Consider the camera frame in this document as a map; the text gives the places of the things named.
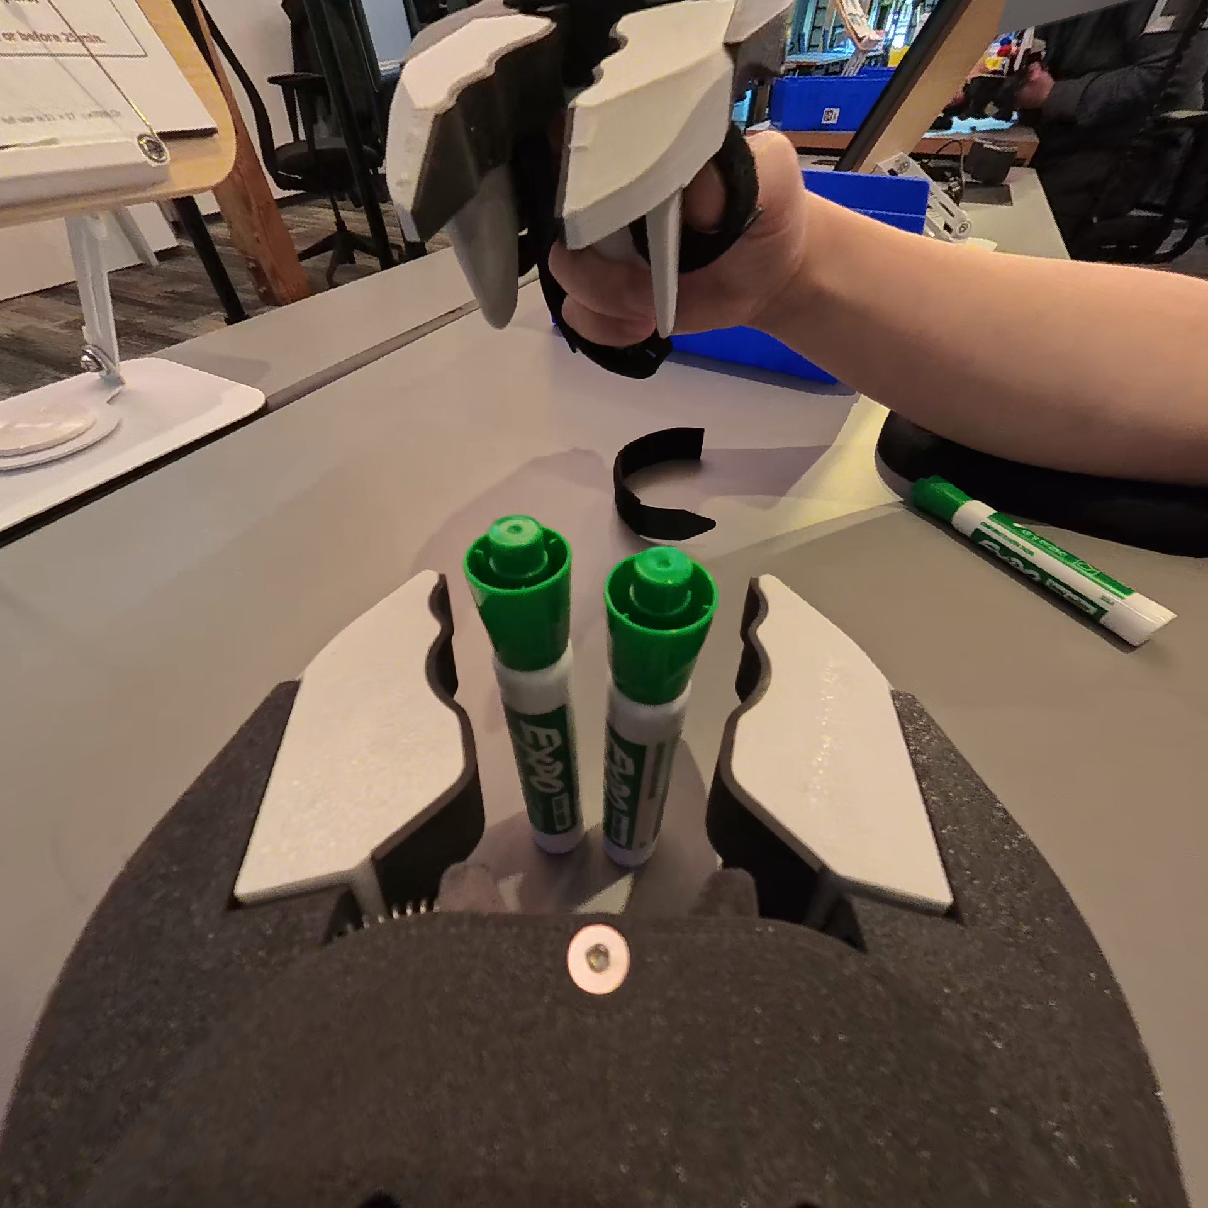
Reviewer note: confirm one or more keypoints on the small blue bin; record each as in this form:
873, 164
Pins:
820, 100

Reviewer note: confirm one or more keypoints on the curved wooden panel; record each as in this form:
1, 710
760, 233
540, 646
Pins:
934, 85
213, 160

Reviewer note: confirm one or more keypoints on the blue plastic bin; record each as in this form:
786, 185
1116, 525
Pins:
849, 198

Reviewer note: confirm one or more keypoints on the white stand bracket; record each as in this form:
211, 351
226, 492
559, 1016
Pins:
94, 292

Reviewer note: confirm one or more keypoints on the black mesh office chair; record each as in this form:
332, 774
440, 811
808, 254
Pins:
1151, 208

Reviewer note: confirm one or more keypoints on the white instruction sheet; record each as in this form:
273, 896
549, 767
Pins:
65, 85

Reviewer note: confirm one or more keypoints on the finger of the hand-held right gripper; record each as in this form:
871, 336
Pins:
651, 122
443, 76

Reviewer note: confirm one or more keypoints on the green dry-erase marker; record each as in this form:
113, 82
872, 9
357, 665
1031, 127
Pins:
1038, 561
523, 604
661, 642

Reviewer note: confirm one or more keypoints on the person's right hand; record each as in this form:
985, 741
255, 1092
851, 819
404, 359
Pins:
774, 246

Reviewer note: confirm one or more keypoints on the person's right forearm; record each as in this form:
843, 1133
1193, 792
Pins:
990, 359

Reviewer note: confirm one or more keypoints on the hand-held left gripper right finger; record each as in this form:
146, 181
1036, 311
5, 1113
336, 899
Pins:
820, 745

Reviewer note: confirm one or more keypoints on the white round pad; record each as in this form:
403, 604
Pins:
47, 434

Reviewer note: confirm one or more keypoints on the wooden support post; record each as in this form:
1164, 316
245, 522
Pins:
254, 227

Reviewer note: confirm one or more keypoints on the black mesh chair armrest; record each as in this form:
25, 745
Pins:
1038, 510

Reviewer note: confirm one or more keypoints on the black box device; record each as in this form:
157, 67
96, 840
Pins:
990, 163

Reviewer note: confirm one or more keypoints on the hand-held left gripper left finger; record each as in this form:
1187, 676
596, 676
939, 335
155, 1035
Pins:
367, 745

